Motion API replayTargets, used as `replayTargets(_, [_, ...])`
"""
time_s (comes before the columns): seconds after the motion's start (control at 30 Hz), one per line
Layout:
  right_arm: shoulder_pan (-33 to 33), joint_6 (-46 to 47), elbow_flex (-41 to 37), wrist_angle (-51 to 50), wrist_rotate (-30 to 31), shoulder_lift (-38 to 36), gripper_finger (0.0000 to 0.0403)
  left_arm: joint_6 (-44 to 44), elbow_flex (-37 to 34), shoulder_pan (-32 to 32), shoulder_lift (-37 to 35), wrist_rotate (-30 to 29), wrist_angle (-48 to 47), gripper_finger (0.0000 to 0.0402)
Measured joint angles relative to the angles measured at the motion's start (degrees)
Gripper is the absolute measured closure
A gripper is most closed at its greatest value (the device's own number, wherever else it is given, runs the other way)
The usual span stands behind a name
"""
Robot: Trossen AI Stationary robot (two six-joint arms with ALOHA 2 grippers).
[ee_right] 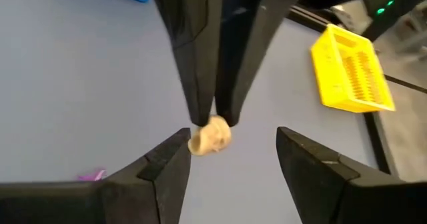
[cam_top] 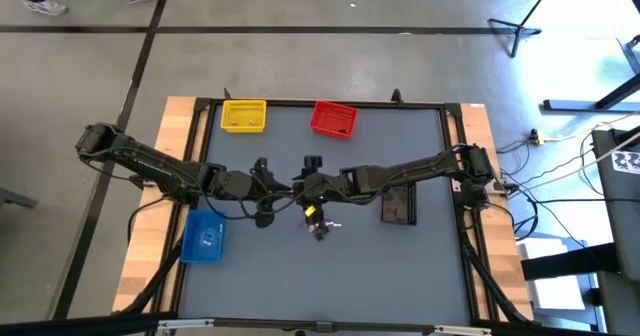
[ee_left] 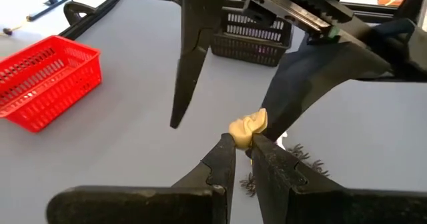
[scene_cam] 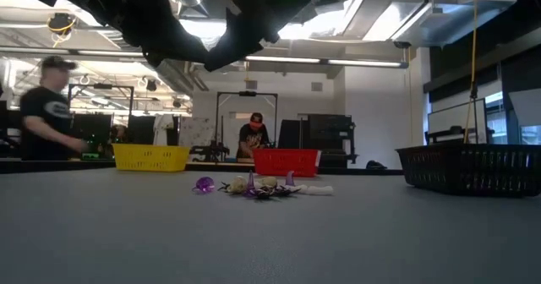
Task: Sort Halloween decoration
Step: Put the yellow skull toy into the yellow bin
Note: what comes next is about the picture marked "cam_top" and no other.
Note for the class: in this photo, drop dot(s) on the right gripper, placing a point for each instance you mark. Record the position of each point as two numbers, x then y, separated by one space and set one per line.
317 188

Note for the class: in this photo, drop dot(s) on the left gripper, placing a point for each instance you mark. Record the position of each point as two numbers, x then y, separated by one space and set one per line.
272 190

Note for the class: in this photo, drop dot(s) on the black plastic spider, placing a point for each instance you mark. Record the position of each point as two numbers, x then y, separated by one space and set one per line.
344 132
322 235

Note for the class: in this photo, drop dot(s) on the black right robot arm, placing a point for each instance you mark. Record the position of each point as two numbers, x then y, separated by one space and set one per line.
425 168

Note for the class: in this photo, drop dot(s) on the black plastic basket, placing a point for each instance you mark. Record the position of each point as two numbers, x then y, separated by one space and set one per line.
400 211

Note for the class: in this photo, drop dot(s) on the yellow plastic basket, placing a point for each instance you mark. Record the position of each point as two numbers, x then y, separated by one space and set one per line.
243 111

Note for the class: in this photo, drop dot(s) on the red plastic basket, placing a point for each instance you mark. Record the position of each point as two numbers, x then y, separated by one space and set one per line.
332 116

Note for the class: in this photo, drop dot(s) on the blue plastic basket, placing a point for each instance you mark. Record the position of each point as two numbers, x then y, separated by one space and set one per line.
192 248

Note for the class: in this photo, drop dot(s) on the wooden table side board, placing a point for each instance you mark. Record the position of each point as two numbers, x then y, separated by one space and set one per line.
172 121
475 121

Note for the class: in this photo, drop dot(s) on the power strip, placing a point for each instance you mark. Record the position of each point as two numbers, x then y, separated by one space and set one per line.
537 137

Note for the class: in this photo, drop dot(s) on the black desk foot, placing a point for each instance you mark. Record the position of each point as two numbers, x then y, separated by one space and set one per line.
560 266

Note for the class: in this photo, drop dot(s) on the white box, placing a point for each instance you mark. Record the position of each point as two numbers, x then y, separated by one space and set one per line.
555 291

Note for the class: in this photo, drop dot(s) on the grey furniture foot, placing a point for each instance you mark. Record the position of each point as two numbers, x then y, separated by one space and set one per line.
17 198

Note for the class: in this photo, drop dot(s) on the black tripod stand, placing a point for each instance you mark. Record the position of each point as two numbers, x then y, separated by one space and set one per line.
515 28

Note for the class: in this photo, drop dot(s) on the black stand base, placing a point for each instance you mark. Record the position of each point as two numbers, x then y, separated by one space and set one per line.
575 105

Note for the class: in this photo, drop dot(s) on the grey desk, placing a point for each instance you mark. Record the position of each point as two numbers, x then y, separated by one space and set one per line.
615 201

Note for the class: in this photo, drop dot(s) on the white number tag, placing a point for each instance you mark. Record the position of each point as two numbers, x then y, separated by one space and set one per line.
627 162

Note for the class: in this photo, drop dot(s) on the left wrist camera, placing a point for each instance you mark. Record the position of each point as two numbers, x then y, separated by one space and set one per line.
260 165

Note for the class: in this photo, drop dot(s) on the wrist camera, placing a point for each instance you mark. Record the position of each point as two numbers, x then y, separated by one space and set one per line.
312 162
260 165

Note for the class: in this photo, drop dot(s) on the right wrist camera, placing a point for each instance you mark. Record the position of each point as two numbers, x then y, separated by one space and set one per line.
312 162

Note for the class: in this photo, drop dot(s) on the black table frame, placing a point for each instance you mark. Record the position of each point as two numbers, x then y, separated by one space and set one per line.
325 103

